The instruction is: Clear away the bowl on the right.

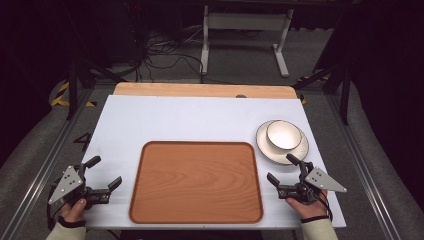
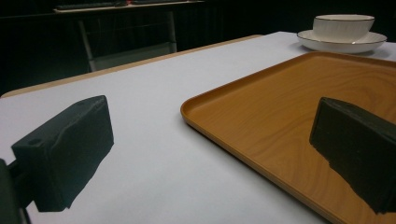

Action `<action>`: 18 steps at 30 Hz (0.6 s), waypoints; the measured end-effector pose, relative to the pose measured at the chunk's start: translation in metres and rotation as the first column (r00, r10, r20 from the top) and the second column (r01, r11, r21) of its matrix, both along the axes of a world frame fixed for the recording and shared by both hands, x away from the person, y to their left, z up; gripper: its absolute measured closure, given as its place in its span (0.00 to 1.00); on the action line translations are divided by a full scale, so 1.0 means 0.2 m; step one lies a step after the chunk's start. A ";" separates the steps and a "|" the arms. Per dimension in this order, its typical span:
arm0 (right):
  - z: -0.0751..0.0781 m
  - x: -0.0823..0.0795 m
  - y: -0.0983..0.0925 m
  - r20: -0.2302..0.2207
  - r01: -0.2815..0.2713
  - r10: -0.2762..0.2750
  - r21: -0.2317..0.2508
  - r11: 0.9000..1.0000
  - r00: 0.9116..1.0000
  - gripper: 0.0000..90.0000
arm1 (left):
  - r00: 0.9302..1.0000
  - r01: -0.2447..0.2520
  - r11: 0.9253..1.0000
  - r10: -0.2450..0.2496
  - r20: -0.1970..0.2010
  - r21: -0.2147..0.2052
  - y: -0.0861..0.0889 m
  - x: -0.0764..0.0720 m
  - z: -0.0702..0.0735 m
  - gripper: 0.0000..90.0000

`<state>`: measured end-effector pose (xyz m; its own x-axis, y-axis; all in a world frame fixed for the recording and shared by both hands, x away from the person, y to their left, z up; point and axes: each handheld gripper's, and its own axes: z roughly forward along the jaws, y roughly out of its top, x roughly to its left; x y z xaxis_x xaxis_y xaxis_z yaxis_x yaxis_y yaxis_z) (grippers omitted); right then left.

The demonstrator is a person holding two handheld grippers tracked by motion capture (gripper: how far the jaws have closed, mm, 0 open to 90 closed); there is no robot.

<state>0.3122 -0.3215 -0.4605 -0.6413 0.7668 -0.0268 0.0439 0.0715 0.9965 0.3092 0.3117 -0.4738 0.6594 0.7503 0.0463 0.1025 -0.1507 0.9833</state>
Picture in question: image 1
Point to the white board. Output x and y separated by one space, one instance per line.
183 116

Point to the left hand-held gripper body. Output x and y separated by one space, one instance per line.
68 183

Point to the brown wooden tray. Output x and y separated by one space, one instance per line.
196 183

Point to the aluminium floor rail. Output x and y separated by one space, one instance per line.
363 170
43 170

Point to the black tripod stand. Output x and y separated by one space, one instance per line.
344 96
72 90

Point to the white bowl with dark rim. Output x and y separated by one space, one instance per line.
283 135

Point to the person's left hand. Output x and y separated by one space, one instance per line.
75 210

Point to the white metal stand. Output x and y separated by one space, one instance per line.
246 21

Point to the person's right hand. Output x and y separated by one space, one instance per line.
311 210

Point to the yellow and black floor tape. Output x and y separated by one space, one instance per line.
60 96

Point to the white plate with dark rim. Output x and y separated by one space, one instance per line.
270 153

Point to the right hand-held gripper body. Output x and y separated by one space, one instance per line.
321 180

